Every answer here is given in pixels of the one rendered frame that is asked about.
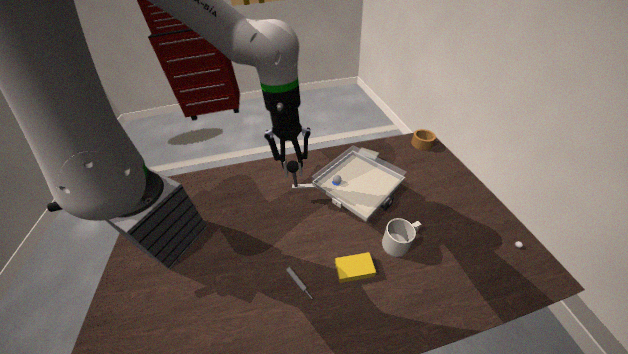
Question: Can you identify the grey metal mug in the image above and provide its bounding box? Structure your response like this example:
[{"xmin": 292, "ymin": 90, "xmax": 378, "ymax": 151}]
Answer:
[{"xmin": 382, "ymin": 218, "xmax": 421, "ymax": 257}]

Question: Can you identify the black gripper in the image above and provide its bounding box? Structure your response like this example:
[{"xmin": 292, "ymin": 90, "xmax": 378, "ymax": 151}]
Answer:
[{"xmin": 264, "ymin": 108, "xmax": 310, "ymax": 177}]

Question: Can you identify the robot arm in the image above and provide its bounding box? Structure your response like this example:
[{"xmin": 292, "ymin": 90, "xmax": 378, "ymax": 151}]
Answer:
[{"xmin": 0, "ymin": 0, "xmax": 301, "ymax": 221}]

